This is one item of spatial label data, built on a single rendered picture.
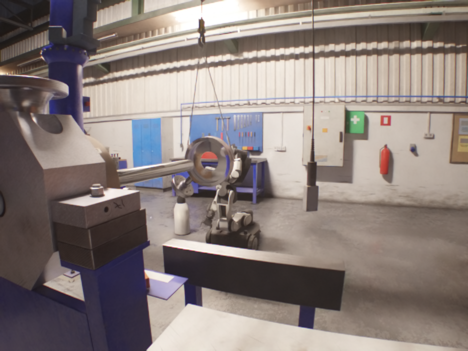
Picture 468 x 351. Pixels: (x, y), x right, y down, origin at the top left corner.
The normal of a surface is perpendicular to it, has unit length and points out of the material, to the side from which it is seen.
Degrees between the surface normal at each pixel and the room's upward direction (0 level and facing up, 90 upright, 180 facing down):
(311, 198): 90
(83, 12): 90
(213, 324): 0
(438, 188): 90
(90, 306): 90
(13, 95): 123
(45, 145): 45
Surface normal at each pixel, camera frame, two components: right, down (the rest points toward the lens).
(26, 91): 0.55, 0.74
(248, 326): 0.00, -0.99
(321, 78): -0.36, 0.12
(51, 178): 0.94, 0.04
